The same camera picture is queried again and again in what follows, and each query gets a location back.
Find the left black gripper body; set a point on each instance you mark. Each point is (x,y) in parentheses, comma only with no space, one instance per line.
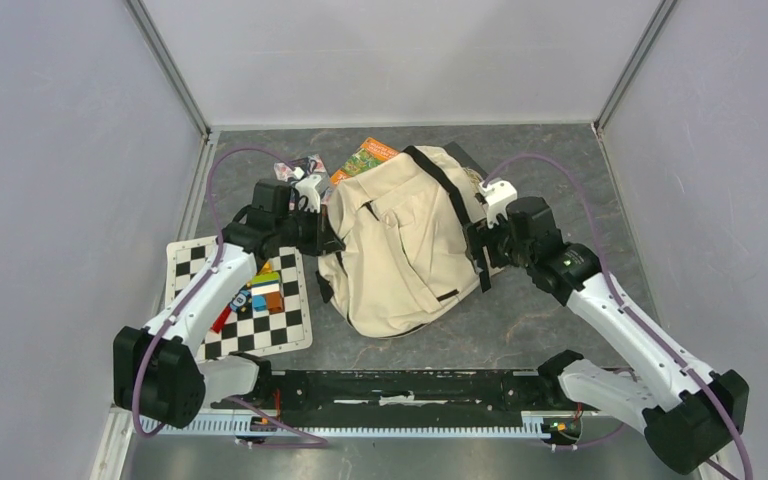
(310,233)

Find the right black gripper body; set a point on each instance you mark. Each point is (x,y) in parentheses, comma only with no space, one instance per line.
(501,247)

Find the cream canvas backpack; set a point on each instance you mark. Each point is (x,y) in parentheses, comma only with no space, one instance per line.
(405,262)

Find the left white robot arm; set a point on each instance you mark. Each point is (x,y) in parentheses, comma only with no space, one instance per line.
(156,374)

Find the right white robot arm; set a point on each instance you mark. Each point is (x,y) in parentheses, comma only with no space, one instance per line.
(686,411)

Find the floral navy book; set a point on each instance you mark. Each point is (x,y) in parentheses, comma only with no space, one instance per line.
(301,168)

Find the colourful block stack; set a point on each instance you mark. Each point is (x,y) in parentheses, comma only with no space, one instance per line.
(266,291)

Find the blue robot figure toy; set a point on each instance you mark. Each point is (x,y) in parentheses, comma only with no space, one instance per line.
(240,301)

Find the orange treehouse book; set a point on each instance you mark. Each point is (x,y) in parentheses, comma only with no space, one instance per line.
(370,154)

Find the black book gold emblem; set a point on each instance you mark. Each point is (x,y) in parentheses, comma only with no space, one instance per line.
(466,161)

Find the checkered chess mat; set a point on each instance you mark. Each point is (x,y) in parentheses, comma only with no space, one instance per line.
(256,332)

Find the red calculator toy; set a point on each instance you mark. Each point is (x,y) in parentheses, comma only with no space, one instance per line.
(222,319)

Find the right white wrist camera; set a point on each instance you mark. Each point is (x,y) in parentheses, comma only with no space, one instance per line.
(498,195)

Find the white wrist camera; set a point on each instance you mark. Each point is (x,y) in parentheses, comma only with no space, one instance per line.
(308,198)
(498,195)

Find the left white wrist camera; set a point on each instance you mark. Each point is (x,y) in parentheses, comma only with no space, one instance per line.
(308,198)

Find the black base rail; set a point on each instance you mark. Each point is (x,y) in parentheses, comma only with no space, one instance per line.
(307,409)

